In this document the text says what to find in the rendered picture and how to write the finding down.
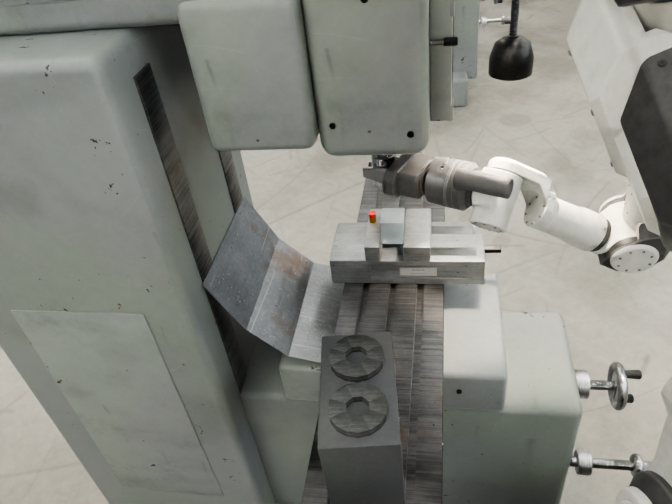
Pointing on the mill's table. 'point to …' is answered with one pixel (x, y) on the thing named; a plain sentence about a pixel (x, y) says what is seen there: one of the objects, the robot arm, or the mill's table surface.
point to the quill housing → (370, 74)
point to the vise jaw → (417, 235)
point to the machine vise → (440, 231)
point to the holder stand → (360, 420)
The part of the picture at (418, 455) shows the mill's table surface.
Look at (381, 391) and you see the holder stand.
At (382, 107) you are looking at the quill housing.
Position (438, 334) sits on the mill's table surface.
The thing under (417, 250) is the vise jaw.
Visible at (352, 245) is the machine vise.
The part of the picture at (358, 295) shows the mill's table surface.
